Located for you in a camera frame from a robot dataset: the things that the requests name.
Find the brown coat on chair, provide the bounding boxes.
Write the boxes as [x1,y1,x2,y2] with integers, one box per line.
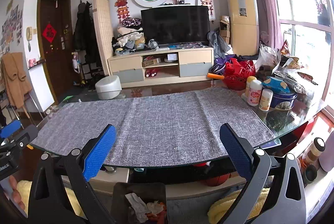
[1,52,32,108]

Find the beige folding screen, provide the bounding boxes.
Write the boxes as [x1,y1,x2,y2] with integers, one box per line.
[92,0,113,76]

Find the beige standing air conditioner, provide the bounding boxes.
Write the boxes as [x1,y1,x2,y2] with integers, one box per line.
[228,0,259,56]

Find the beige tv cabinet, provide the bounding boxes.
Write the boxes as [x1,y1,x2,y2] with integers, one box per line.
[108,47,214,88]

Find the cream tissue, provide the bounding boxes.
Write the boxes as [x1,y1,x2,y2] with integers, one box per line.
[125,193,167,223]

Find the grey woven table mat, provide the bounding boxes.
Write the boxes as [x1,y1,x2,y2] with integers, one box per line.
[33,87,275,167]

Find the cream small bottle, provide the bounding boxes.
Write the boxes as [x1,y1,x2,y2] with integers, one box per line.
[259,89,273,112]

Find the yellow cap lotion bottle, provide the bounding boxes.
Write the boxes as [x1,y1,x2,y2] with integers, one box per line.
[245,76,257,97]

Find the black trash bin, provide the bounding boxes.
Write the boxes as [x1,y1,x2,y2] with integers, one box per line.
[111,183,169,223]

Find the black flat television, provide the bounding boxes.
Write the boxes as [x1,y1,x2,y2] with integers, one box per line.
[141,5,210,45]

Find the black coats on rack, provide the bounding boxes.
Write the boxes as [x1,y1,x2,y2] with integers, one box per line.
[72,2,102,67]

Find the purple clothes pile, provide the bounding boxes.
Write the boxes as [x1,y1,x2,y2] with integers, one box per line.
[209,54,259,75]

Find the yellow fluffy cushion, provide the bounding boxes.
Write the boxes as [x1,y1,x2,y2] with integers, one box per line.
[207,188,271,224]

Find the dark brown door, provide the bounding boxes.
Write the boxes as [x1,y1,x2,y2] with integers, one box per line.
[37,0,79,102]

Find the pile of clothes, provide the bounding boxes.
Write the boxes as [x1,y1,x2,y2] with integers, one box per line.
[111,17,145,56]

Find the red plastic basket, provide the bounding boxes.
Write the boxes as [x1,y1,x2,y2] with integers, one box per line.
[207,58,256,90]

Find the person's left hand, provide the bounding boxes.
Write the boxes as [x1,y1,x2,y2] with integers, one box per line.
[9,175,25,210]

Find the white round stool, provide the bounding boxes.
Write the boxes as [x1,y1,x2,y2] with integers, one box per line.
[95,75,122,100]

